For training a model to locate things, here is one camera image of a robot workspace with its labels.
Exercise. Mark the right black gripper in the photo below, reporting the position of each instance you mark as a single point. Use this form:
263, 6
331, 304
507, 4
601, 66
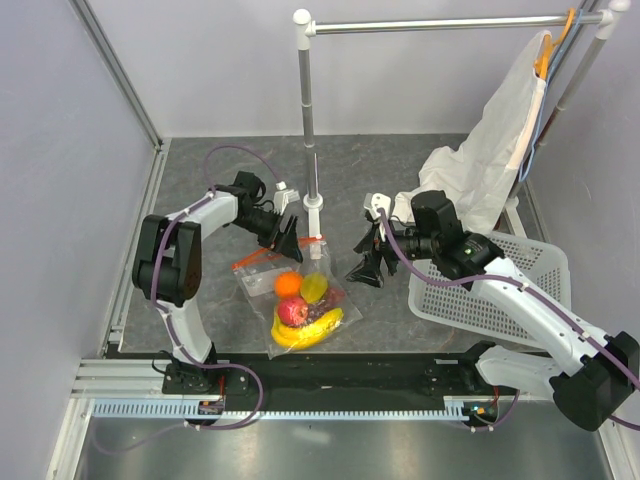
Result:
368, 271

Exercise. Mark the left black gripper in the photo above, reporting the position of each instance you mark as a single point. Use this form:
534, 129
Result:
285, 243

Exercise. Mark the orange fruit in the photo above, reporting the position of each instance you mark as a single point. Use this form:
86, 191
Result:
288, 284

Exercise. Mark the yellow lemon fruit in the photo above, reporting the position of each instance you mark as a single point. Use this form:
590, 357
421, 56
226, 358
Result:
313, 287

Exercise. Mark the clear orange-zipper zip bag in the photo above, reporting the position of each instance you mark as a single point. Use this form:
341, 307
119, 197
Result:
257, 272

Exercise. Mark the red apple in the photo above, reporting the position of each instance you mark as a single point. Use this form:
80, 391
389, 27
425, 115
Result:
293, 312

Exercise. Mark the yellow banana bunch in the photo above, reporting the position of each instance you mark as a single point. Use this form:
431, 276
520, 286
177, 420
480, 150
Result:
309, 335

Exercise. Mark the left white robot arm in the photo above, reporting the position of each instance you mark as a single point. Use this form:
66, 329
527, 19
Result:
167, 266

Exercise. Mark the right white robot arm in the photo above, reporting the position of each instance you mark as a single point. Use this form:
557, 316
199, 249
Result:
587, 373

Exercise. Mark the white plastic basket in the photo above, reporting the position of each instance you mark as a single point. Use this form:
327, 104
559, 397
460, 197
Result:
492, 311

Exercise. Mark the white cloth garment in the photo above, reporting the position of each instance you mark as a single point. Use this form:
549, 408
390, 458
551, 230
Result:
478, 176

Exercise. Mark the blue clothes hanger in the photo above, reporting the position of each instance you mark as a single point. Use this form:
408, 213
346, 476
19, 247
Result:
537, 120

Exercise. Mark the metal clothes rack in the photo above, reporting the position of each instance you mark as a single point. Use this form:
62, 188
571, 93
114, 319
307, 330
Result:
588, 13

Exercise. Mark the orange clothes hanger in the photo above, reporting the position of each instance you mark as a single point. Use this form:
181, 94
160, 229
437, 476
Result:
542, 62

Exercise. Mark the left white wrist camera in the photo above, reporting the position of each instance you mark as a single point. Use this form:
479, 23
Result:
283, 196

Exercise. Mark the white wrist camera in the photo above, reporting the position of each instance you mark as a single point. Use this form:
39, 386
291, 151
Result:
283, 196
376, 202

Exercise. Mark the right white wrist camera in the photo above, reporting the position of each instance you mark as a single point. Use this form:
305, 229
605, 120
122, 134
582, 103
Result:
376, 202

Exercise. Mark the white slotted cable duct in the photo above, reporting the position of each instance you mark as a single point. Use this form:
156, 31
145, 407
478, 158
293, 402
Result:
451, 410

